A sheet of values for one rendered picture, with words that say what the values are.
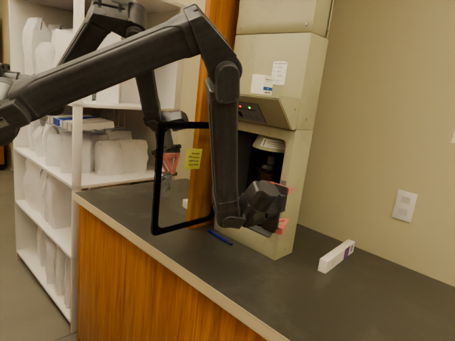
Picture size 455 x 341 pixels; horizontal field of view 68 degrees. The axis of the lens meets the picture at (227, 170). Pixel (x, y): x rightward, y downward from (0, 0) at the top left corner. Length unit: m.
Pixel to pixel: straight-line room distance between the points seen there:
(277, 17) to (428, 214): 0.89
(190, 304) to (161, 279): 0.17
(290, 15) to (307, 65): 0.17
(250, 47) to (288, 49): 0.16
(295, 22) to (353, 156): 0.62
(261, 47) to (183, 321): 0.98
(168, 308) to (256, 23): 1.06
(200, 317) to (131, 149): 1.34
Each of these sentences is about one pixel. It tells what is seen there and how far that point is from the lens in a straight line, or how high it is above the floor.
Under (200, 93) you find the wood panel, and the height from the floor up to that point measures 1.49.
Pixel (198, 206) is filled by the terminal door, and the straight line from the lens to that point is 1.31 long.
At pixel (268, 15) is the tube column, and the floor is 1.77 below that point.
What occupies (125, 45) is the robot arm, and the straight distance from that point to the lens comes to 0.58.
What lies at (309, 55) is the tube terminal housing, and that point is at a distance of 1.14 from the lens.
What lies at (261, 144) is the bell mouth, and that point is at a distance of 1.24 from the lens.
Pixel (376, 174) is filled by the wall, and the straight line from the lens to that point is 1.48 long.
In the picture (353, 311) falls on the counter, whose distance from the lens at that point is 1.10.
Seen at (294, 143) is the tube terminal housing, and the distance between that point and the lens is 1.14.
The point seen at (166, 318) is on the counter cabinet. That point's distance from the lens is 1.37.
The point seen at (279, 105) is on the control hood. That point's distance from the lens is 1.05.
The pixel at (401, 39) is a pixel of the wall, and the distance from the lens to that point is 1.49.
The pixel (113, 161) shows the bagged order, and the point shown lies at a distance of 2.18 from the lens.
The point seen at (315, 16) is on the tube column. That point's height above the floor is 1.76.
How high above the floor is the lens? 1.51
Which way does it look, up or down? 13 degrees down
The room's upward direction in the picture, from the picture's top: 7 degrees clockwise
